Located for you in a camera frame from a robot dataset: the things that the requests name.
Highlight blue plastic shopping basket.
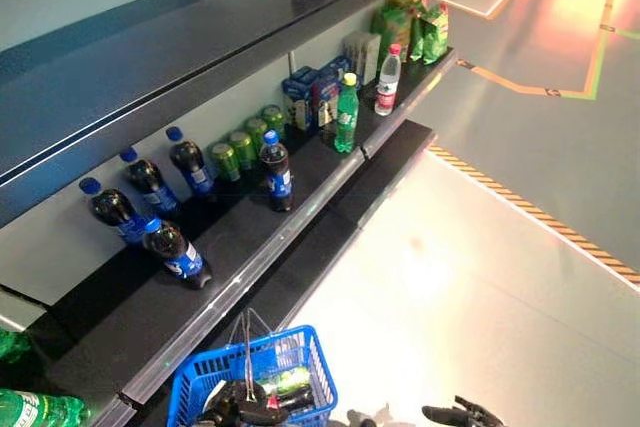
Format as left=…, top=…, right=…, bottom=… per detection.
left=166, top=309, right=340, bottom=427

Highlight clear water bottle red cap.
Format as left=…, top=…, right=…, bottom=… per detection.
left=373, top=43, right=404, bottom=117

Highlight dark cola bottle blue cap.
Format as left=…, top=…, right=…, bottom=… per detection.
left=142, top=218, right=214, bottom=291
left=119, top=146, right=182, bottom=221
left=258, top=129, right=296, bottom=213
left=78, top=176, right=151, bottom=246
left=165, top=126, right=217, bottom=198

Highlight white carton box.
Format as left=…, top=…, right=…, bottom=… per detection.
left=342, top=30, right=382, bottom=87

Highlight green snack bag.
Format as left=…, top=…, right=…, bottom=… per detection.
left=408, top=0, right=431, bottom=64
left=369, top=0, right=416, bottom=64
left=422, top=1, right=450, bottom=66

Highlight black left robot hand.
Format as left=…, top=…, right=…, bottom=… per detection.
left=197, top=379, right=274, bottom=427

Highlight blue and yellow carton pack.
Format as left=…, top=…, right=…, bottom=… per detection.
left=281, top=66, right=321, bottom=131

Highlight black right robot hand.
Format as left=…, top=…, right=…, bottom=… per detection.
left=421, top=395, right=507, bottom=427

